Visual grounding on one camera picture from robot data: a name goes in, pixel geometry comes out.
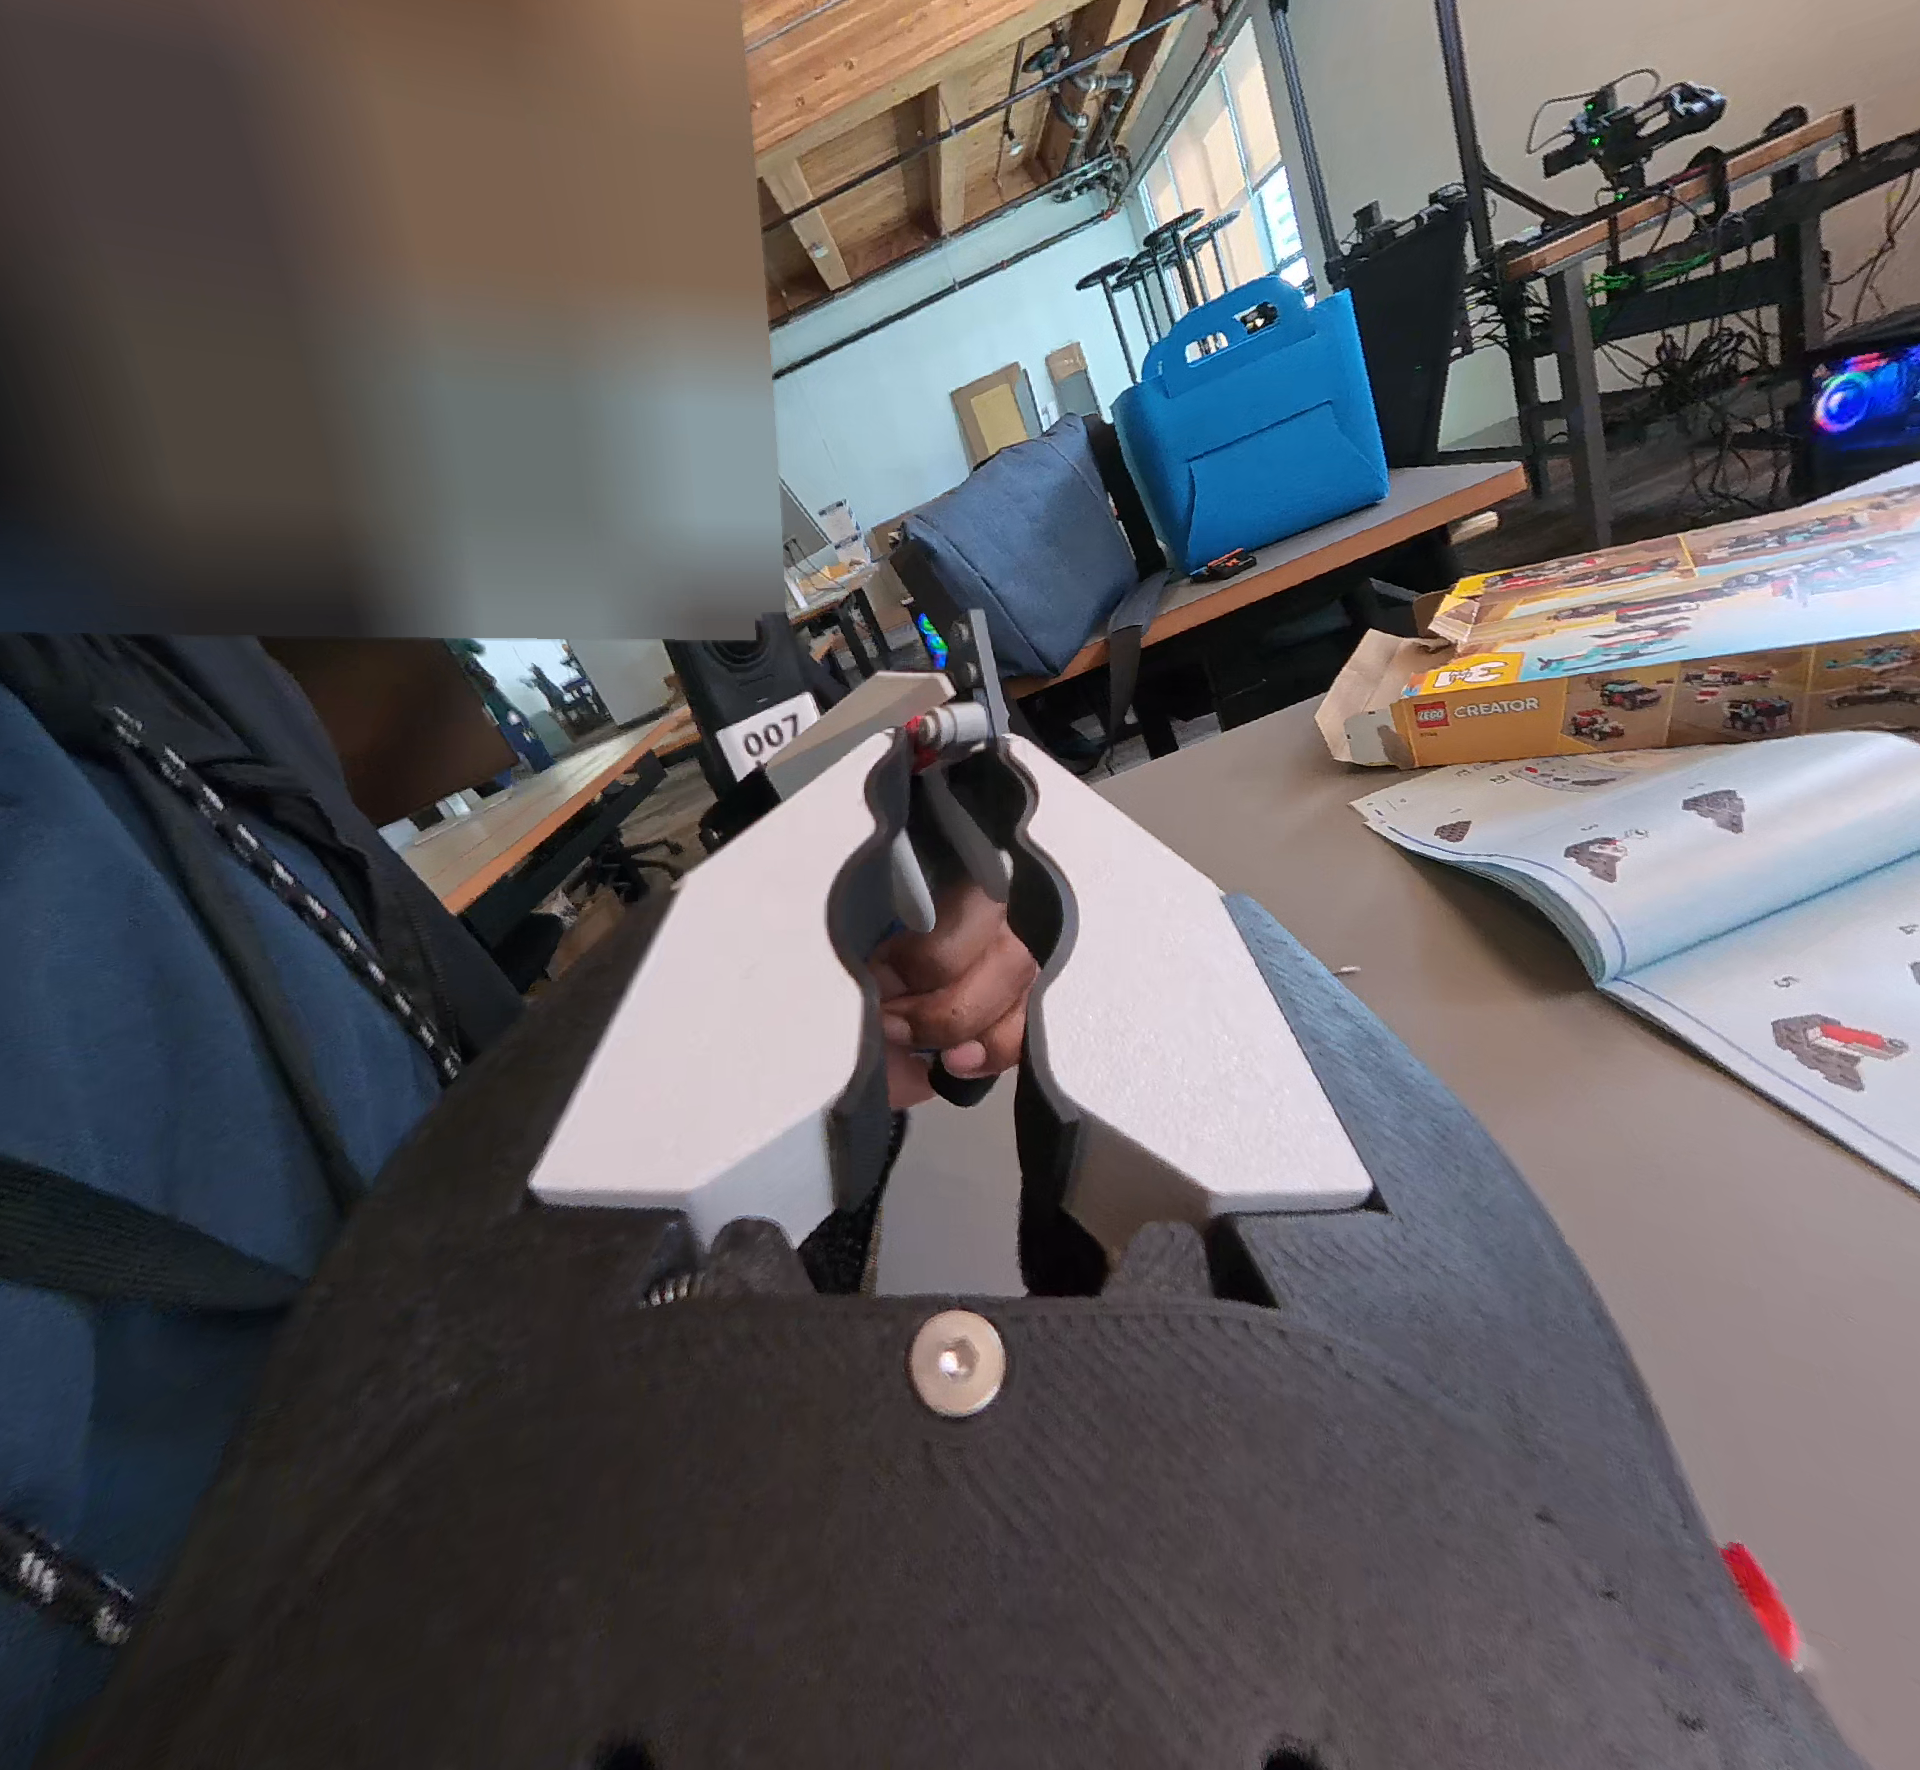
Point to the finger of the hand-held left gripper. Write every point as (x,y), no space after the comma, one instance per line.
(910,872)
(864,734)

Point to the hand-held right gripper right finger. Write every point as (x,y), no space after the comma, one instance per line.
(1202,1021)

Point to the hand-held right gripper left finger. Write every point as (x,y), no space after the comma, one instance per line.
(692,1021)

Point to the red grey brick piece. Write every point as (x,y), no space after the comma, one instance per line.
(960,725)

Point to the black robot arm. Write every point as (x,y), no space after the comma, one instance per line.
(1629,127)

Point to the wooden top office desk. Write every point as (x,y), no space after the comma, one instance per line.
(526,811)

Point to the person's left hand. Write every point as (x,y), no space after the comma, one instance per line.
(960,974)

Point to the denim blue bag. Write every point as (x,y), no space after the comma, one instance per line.
(1021,557)

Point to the black computer monitor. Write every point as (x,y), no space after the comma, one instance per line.
(391,719)

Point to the cardboard sheet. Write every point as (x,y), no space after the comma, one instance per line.
(995,413)

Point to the small black orange device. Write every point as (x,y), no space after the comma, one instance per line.
(1221,567)

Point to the black jacket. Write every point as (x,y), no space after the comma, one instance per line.
(345,780)

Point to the bright blue felt bag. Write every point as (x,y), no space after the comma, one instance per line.
(1253,437)

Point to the instruction booklet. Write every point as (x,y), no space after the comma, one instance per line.
(1695,886)

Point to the wood edged grey table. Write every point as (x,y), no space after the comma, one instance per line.
(1410,503)

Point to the yellow toy box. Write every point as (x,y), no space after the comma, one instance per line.
(1652,660)

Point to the black slanted panel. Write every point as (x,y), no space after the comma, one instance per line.
(1403,331)

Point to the red white brick assembly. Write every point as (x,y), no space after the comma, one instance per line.
(1755,1599)

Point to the computer tower rainbow fan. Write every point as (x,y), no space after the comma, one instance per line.
(1868,399)

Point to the wooden top workbench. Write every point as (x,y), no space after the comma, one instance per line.
(1666,211)

